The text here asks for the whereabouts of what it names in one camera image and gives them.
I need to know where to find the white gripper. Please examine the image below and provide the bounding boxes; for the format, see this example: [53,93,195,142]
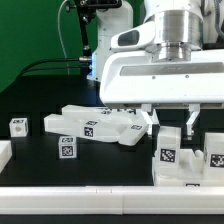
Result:
[100,28,224,137]

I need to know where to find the white chair back frame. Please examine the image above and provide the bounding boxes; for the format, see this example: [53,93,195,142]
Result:
[44,114,148,146]

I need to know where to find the white chair seat block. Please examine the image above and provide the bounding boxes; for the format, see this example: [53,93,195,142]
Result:
[152,149,224,187]

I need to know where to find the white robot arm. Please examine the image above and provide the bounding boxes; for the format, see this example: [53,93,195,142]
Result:
[90,0,224,134]

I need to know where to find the white flat chair panel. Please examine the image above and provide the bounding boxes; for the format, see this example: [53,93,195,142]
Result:
[62,105,144,122]

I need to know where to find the small white tagged cube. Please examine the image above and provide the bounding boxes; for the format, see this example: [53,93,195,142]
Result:
[58,136,77,159]

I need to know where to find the white left border block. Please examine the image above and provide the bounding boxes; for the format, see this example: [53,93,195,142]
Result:
[0,140,12,173]

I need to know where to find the black cables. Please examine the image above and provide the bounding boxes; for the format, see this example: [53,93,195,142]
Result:
[14,57,93,79]

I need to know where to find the grey cable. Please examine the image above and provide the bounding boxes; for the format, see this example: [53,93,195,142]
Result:
[56,0,72,75]

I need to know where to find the white front border rail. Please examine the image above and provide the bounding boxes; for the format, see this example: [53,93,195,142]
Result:
[0,186,224,215]

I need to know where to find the black camera stand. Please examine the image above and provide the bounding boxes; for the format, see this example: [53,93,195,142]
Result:
[65,0,123,76]

